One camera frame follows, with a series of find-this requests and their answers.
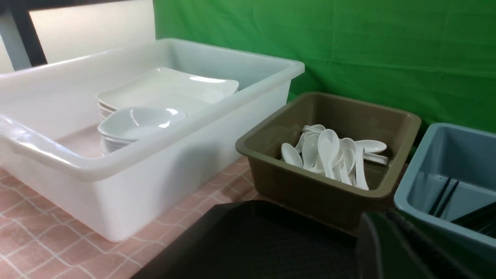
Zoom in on green backdrop cloth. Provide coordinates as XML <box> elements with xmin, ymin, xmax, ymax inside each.
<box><xmin>153</xmin><ymin>0</ymin><xmax>496</xmax><ymax>143</ymax></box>

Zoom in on black chopsticks in bin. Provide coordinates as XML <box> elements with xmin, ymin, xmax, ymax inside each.
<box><xmin>428</xmin><ymin>177</ymin><xmax>496</xmax><ymax>237</ymax></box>

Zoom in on pink checkered tablecloth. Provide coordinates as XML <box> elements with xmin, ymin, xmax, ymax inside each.
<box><xmin>0</xmin><ymin>158</ymin><xmax>262</xmax><ymax>279</ymax></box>

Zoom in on large white square plate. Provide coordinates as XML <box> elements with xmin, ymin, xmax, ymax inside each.
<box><xmin>95</xmin><ymin>67</ymin><xmax>239</xmax><ymax>113</ymax></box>

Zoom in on stack of white plates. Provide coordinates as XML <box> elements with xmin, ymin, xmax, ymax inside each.
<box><xmin>98</xmin><ymin>102</ymin><xmax>117</xmax><ymax>119</ymax></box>

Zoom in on top stacked small bowl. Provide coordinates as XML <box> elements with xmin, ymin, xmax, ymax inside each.
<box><xmin>98</xmin><ymin>107</ymin><xmax>187</xmax><ymax>142</ymax></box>

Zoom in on large white plastic tub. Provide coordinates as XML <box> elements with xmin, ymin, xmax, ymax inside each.
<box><xmin>0</xmin><ymin>38</ymin><xmax>305</xmax><ymax>242</ymax></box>

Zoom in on olive green plastic bin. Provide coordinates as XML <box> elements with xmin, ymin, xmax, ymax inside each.
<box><xmin>236</xmin><ymin>91</ymin><xmax>422</xmax><ymax>231</ymax></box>

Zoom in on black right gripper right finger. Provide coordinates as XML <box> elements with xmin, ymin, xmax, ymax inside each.
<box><xmin>386</xmin><ymin>211</ymin><xmax>495</xmax><ymax>279</ymax></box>

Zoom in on black serving tray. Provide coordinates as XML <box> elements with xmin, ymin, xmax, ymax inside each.
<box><xmin>133</xmin><ymin>201</ymin><xmax>359</xmax><ymax>279</ymax></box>

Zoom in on pile of white spoons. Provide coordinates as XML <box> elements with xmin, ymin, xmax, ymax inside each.
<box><xmin>281</xmin><ymin>125</ymin><xmax>389</xmax><ymax>191</ymax></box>

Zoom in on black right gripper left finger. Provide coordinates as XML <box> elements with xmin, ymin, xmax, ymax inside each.
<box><xmin>355</xmin><ymin>212</ymin><xmax>436</xmax><ymax>279</ymax></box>

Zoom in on blue plastic bin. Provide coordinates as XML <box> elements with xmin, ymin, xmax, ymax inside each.
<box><xmin>394</xmin><ymin>123</ymin><xmax>495</xmax><ymax>263</ymax></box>

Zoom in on stack of small bowls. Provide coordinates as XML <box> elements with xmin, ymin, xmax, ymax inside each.
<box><xmin>100</xmin><ymin>134</ymin><xmax>134</xmax><ymax>154</ymax></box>

